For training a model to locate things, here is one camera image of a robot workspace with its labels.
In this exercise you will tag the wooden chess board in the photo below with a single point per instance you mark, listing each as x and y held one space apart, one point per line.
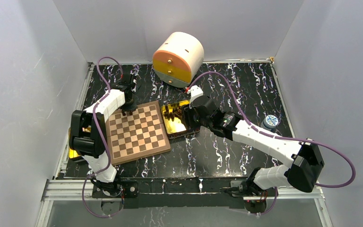
136 135

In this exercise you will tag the round pastel drawer cabinet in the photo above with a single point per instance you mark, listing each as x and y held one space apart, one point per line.
178 59

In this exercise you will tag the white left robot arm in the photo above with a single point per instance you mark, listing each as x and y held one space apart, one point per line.
87 134

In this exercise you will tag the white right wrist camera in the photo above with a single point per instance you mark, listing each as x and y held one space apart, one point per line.
194 92

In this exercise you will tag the blue white round cap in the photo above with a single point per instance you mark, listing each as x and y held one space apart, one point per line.
270 122

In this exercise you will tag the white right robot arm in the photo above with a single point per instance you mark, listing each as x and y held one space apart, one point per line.
302 162

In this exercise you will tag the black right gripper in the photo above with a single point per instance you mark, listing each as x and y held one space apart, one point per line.
187 113

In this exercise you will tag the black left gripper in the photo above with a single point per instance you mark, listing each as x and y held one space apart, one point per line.
131 108

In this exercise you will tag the gold tin with light pieces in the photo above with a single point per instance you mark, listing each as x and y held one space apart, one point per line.
74 156

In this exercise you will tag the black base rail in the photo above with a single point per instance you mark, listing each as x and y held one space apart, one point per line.
233 193

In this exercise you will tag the gold tin with dark pieces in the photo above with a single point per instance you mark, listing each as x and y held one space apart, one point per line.
172 114

